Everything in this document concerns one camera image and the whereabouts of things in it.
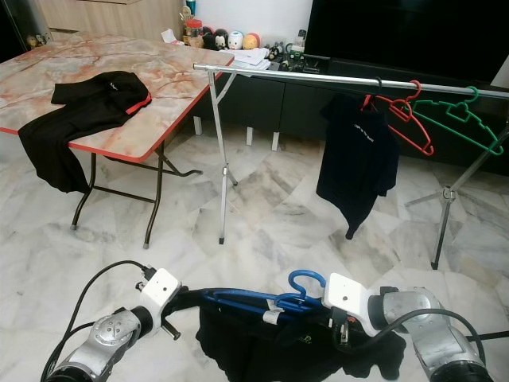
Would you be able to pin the green plastic hanger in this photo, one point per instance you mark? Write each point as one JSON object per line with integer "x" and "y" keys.
{"x": 460, "y": 113}

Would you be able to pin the black plush toy red ears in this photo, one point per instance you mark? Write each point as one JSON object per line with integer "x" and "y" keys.
{"x": 210, "y": 39}

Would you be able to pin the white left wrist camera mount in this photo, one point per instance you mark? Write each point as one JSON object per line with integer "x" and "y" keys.
{"x": 161, "y": 288}

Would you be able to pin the white round plush toy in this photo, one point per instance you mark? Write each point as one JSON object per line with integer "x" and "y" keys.
{"x": 235, "y": 40}

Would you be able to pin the light wooden sideboard cabinet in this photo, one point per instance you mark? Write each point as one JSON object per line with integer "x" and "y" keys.
{"x": 111, "y": 17}

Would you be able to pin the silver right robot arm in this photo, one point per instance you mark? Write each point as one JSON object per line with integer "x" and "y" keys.
{"x": 433, "y": 334}

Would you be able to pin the white bottle with black cap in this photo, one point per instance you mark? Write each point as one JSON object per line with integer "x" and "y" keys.
{"x": 300, "y": 41}

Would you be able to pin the navy t-shirt with white print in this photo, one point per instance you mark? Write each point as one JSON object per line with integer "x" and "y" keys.
{"x": 356, "y": 159}

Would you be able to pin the red plastic hanger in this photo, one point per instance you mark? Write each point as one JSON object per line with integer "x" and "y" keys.
{"x": 400, "y": 111}

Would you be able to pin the pink tissue pack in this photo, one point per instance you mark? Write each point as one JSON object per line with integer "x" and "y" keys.
{"x": 171, "y": 37}

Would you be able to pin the black television console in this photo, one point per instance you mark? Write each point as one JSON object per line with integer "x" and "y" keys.
{"x": 278, "y": 111}

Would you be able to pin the black garment with green logo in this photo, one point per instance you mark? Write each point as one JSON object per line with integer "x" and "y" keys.
{"x": 254, "y": 350}

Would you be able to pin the black shirt with red collar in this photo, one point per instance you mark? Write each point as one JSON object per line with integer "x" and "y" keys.
{"x": 83, "y": 118}

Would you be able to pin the gold and blue trophy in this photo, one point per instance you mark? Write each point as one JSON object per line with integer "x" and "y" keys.
{"x": 189, "y": 6}

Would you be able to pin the marble top folding table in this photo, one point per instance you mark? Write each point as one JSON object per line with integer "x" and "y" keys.
{"x": 183, "y": 79}

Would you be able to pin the orange round plush toy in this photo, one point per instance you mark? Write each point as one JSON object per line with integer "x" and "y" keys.
{"x": 251, "y": 40}

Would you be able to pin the blue plastic hanger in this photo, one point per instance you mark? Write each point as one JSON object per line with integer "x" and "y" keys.
{"x": 308, "y": 274}

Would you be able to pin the black mouse plush toy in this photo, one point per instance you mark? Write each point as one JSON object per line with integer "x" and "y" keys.
{"x": 221, "y": 40}

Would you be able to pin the glass jar with red lid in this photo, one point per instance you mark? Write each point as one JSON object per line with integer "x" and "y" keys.
{"x": 194, "y": 33}

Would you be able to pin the stack of white papers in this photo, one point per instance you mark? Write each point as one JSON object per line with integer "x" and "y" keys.
{"x": 250, "y": 57}

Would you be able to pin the black flat screen television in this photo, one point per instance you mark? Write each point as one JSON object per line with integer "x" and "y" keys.
{"x": 398, "y": 32}

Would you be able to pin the red hanger with black hook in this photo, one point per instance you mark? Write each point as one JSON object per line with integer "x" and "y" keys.
{"x": 367, "y": 101}

